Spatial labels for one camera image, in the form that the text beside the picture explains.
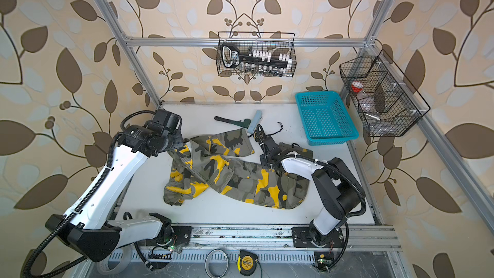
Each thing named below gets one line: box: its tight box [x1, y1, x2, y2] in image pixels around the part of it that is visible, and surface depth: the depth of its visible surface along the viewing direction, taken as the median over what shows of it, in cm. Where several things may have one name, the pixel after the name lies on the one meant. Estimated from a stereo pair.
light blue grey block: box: [247, 109, 264, 135], surface depth 113 cm
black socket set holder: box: [220, 42, 293, 69], surface depth 84 cm
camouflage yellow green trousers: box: [163, 128, 314, 210], surface depth 86 cm
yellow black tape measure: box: [236, 249, 258, 277], surface depth 68 cm
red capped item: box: [351, 81, 364, 93], surface depth 83 cm
